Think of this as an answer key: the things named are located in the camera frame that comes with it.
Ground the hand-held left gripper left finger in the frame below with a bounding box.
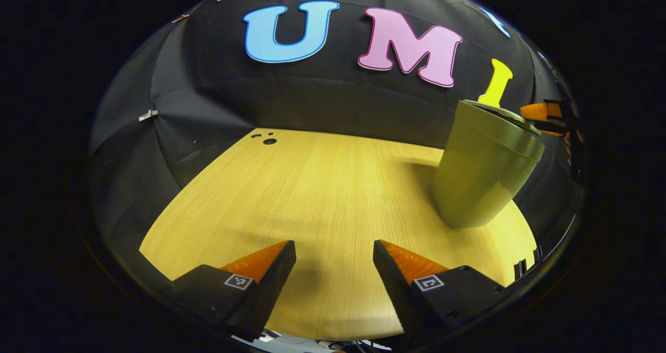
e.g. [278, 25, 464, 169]
[172, 240, 297, 342]

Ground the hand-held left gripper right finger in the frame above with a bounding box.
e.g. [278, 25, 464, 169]
[373, 239, 505, 346]

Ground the white desktop garbage bin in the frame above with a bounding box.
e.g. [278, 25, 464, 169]
[430, 99, 546, 229]

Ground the wooden desktop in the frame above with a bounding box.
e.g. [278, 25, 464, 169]
[139, 128, 537, 342]

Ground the black backdrop cloth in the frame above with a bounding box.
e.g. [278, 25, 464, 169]
[87, 0, 586, 270]

